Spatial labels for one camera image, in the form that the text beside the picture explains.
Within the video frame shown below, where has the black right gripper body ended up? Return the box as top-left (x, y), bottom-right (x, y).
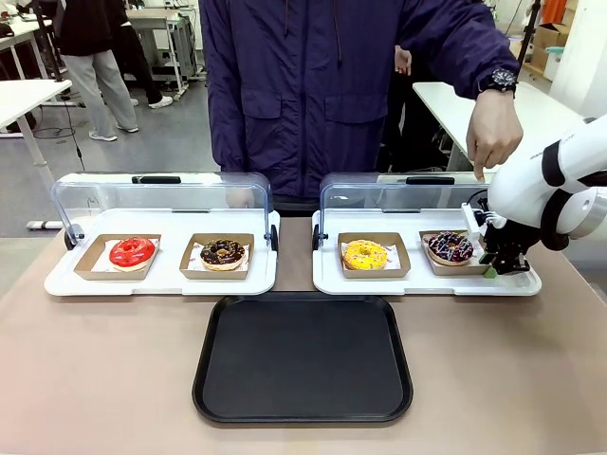
top-left (482, 220), bottom-right (530, 262)

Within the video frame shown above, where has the purple sprinkled chocolate donut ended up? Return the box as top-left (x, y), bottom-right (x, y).
top-left (427, 230), bottom-right (475, 265)

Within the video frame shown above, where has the brown paper donut tray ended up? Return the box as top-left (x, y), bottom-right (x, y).
top-left (74, 233), bottom-right (162, 282)
top-left (337, 231), bottom-right (410, 280)
top-left (178, 231), bottom-right (256, 281)

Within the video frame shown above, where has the yellow glazed donut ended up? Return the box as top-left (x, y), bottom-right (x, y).
top-left (341, 239), bottom-right (389, 271)

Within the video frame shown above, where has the black serving tray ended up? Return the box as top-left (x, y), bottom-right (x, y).
top-left (192, 292), bottom-right (414, 426)

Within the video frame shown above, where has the chocolate glazed donut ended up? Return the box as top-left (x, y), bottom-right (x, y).
top-left (199, 239), bottom-right (248, 272)

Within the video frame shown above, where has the red glazed donut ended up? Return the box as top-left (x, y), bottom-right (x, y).
top-left (108, 236), bottom-right (157, 272)

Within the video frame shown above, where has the person's left hand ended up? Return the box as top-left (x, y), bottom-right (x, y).
top-left (466, 88), bottom-right (524, 184)

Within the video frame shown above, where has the background person's hand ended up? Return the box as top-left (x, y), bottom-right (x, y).
top-left (394, 45), bottom-right (413, 77)

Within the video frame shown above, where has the person's right hand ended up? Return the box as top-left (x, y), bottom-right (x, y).
top-left (226, 187), bottom-right (256, 209)

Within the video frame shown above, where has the person in black clothes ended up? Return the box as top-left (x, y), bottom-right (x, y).
top-left (378, 45), bottom-right (475, 174)

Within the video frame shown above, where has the white table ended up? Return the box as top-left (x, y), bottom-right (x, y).
top-left (0, 78), bottom-right (73, 231)
top-left (412, 81), bottom-right (594, 174)

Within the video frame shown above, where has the white display case base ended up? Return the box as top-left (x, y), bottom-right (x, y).
top-left (311, 208), bottom-right (543, 298)
top-left (44, 208), bottom-right (281, 298)

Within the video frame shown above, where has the black wristwatch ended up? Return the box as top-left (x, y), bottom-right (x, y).
top-left (477, 68), bottom-right (518, 100)

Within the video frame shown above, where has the clear display case lid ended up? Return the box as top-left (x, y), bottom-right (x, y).
top-left (312, 171), bottom-right (497, 250)
top-left (50, 171), bottom-right (281, 251)

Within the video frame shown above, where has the cardboard box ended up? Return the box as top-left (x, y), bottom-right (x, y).
top-left (529, 22), bottom-right (575, 67)

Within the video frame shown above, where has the black tripod stand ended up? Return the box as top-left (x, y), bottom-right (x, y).
top-left (516, 0), bottom-right (544, 67)

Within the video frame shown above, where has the person in navy jacket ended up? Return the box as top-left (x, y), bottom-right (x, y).
top-left (198, 0), bottom-right (522, 217)

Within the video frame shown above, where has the person in black trousers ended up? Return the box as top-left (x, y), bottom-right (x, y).
top-left (118, 32), bottom-right (175, 110)

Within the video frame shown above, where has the white metal workbench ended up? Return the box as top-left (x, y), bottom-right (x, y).
top-left (127, 7), bottom-right (200, 100)

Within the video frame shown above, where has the person in grey trousers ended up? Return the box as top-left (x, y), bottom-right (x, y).
top-left (51, 0), bottom-right (140, 142)

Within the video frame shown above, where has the white background bench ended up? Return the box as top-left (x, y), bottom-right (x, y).
top-left (0, 16), bottom-right (53, 80)

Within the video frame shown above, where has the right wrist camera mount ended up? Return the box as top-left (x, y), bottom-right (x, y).
top-left (460, 192), bottom-right (509, 243)

